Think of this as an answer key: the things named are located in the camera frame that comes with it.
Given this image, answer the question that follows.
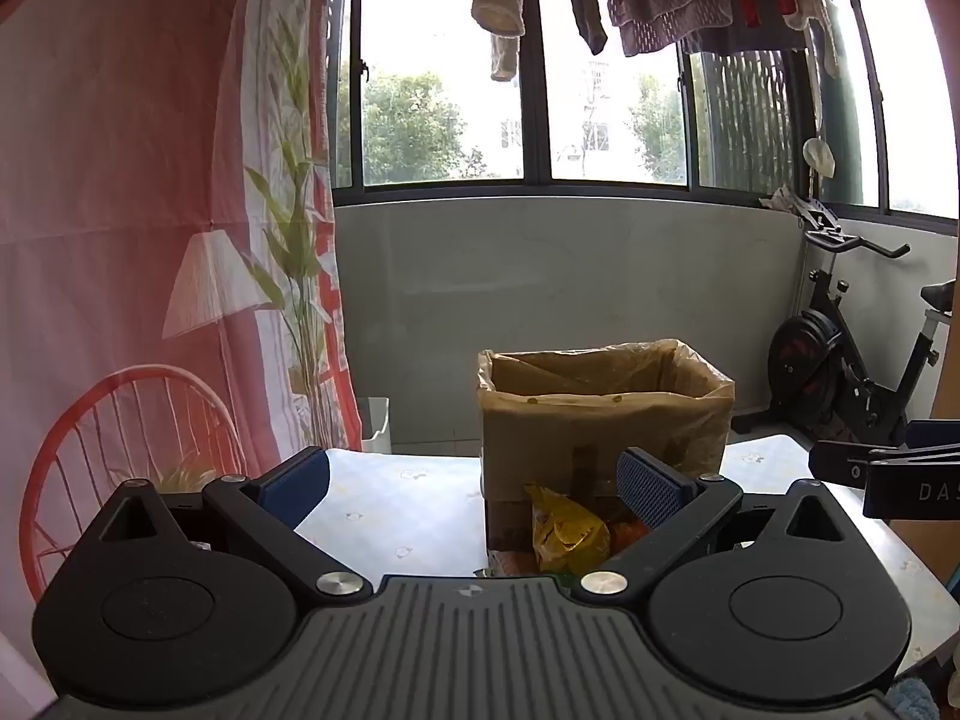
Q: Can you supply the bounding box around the crumpled plastic wrap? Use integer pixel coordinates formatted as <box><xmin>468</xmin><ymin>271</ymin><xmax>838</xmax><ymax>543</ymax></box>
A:
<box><xmin>760</xmin><ymin>186</ymin><xmax>822</xmax><ymax>220</ymax></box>

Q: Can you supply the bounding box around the dark window frame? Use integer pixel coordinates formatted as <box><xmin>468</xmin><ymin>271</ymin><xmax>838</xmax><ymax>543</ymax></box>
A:
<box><xmin>326</xmin><ymin>0</ymin><xmax>960</xmax><ymax>224</ymax></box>

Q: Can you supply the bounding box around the white floral tablecloth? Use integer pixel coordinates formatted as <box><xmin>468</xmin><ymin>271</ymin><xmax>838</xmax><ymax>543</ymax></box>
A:
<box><xmin>296</xmin><ymin>435</ymin><xmax>960</xmax><ymax>683</ymax></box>

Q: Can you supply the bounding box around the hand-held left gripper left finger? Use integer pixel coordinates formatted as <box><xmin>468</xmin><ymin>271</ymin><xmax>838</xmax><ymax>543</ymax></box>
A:
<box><xmin>94</xmin><ymin>448</ymin><xmax>374</xmax><ymax>605</ymax></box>

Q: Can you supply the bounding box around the orange snack packet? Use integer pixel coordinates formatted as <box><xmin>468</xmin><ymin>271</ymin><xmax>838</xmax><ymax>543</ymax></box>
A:
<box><xmin>607</xmin><ymin>514</ymin><xmax>655</xmax><ymax>552</ymax></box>

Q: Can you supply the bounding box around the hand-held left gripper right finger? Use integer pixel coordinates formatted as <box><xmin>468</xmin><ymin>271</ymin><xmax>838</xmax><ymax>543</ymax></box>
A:
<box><xmin>574</xmin><ymin>448</ymin><xmax>852</xmax><ymax>605</ymax></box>

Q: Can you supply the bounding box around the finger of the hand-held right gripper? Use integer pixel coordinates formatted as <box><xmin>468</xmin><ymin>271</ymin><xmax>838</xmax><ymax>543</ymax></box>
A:
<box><xmin>904</xmin><ymin>420</ymin><xmax>960</xmax><ymax>451</ymax></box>
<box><xmin>808</xmin><ymin>439</ymin><xmax>960</xmax><ymax>481</ymax></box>

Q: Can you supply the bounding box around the black exercise bike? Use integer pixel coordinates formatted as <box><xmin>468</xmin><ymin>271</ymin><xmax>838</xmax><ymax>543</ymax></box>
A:
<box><xmin>731</xmin><ymin>221</ymin><xmax>960</xmax><ymax>451</ymax></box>

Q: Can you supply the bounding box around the white plastic bin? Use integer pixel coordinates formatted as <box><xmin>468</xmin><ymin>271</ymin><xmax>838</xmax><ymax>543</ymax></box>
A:
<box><xmin>358</xmin><ymin>396</ymin><xmax>392</xmax><ymax>453</ymax></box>

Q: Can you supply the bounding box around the blue fluffy towel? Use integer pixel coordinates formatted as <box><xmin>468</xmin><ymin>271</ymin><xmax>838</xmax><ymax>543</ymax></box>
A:
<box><xmin>892</xmin><ymin>679</ymin><xmax>938</xmax><ymax>720</ymax></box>

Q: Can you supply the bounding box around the yellow snack packet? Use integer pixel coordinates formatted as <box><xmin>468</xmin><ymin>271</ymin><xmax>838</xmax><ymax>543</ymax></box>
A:
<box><xmin>525</xmin><ymin>484</ymin><xmax>612</xmax><ymax>572</ymax></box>

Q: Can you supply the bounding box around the brown cardboard box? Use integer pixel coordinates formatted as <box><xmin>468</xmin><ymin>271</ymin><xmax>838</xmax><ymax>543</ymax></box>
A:
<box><xmin>478</xmin><ymin>341</ymin><xmax>736</xmax><ymax>578</ymax></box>

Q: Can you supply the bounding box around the pink printed curtain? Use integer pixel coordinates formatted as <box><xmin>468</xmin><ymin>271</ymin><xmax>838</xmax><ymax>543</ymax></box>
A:
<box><xmin>0</xmin><ymin>0</ymin><xmax>362</xmax><ymax>683</ymax></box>

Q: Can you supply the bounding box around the white hanging object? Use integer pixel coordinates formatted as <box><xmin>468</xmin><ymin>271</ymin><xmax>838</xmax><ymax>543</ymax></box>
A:
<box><xmin>802</xmin><ymin>137</ymin><xmax>837</xmax><ymax>179</ymax></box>

